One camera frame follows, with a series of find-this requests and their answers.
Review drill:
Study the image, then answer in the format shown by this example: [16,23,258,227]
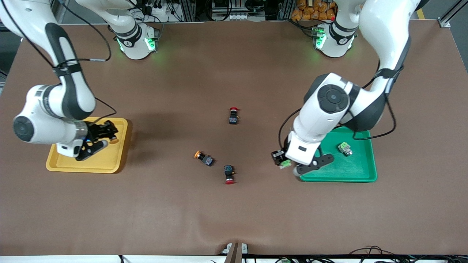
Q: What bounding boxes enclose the yellow plastic tray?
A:
[46,117,128,174]

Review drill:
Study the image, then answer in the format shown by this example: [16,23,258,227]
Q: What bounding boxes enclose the green plastic tray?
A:
[296,126,378,183]

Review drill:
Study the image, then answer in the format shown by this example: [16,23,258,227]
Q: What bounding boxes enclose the brown table mat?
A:
[0,20,468,256]

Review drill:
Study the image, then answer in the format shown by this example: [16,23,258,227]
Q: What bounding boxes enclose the white power strip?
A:
[144,2,172,15]
[213,13,264,22]

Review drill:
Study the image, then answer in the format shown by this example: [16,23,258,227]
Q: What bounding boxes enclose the orange bags pile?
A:
[291,0,339,21]

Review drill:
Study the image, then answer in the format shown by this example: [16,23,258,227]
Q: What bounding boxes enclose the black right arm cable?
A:
[0,0,117,125]

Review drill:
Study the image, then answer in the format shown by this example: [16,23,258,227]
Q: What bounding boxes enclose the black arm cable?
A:
[278,66,397,161]
[0,0,117,125]

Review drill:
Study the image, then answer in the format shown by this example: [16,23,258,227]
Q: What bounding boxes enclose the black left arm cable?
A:
[278,66,397,161]

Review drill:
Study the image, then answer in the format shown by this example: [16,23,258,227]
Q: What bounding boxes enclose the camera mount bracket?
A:
[221,242,249,263]

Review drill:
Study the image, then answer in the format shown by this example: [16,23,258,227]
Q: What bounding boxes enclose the black cable bundle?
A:
[347,245,468,263]

